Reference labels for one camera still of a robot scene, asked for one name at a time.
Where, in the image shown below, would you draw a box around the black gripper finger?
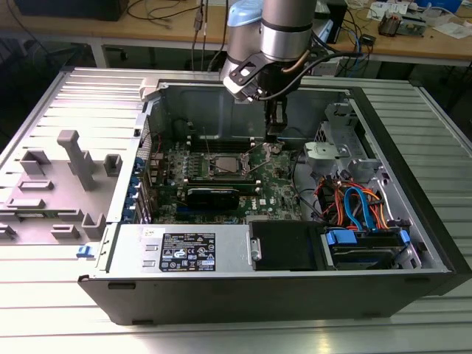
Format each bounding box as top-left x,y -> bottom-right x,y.
265,98 -> 289,145

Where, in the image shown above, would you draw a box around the metal wire locking lever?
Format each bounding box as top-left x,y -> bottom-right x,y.
249,156 -> 277,175
202,126 -> 213,158

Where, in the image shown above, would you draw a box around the metal socket cover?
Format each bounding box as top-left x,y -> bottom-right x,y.
240,141 -> 273,174

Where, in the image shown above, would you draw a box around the silver topped CPU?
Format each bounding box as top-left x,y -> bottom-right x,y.
215,156 -> 239,173

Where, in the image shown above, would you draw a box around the black RAM slot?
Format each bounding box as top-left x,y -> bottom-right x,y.
184,176 -> 257,182
187,138 -> 256,144
187,146 -> 256,152
187,142 -> 256,148
184,181 -> 258,187
185,184 -> 260,191
187,134 -> 256,140

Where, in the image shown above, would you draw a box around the CPU socket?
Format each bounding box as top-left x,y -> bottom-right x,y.
209,150 -> 251,181

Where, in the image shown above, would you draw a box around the black drive bay cover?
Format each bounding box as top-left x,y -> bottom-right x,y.
247,220 -> 325,272

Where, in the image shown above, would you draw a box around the metal drive cage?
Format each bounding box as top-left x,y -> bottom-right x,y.
302,101 -> 388,185

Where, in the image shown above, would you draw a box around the green motherboard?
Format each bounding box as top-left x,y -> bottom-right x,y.
147,138 -> 316,226

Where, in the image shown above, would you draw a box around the black tower box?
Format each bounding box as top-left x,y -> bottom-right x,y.
326,0 -> 348,45

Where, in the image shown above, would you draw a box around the black graphics card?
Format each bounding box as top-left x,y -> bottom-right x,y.
185,186 -> 241,212

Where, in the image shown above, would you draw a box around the hard disk in blue carrier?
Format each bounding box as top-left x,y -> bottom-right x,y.
323,227 -> 413,271

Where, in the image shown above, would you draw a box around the white paper sheets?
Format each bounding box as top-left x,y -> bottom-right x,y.
431,21 -> 472,40
367,1 -> 389,19

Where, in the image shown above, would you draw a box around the copper finned heatsink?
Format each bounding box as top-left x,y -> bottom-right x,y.
379,10 -> 403,38

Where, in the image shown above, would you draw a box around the green circuit board part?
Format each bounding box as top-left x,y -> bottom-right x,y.
401,13 -> 428,38

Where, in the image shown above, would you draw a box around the wooden desk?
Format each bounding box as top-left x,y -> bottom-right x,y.
0,0 -> 472,69

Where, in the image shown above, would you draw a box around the black PC case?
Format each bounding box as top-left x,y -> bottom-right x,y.
77,75 -> 472,327

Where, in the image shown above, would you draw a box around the grey power supply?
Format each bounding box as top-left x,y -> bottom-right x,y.
96,223 -> 255,274

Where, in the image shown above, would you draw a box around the large black box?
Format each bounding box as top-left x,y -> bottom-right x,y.
14,0 -> 128,22

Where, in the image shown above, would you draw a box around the grey parts rack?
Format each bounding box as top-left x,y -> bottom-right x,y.
0,128 -> 122,246

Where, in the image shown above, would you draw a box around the black office chair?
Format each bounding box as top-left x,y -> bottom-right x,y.
0,35 -> 93,148

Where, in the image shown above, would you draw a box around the thin black wire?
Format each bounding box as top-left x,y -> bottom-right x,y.
287,126 -> 317,143

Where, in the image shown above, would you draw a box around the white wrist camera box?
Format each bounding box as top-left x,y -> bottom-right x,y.
222,58 -> 267,103

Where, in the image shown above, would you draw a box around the thick black cable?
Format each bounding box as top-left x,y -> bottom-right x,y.
292,150 -> 325,224

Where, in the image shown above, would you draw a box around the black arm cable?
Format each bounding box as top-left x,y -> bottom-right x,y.
254,51 -> 369,103

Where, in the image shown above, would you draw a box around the black looped cable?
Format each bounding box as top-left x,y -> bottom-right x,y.
172,117 -> 193,140

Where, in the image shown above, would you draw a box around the orange red wire bundle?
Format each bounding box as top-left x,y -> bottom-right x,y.
316,176 -> 350,225

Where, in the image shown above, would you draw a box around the blue flat wire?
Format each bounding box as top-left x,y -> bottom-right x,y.
343,186 -> 374,232

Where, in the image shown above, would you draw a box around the orange flat wire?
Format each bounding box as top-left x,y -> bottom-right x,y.
355,187 -> 391,230

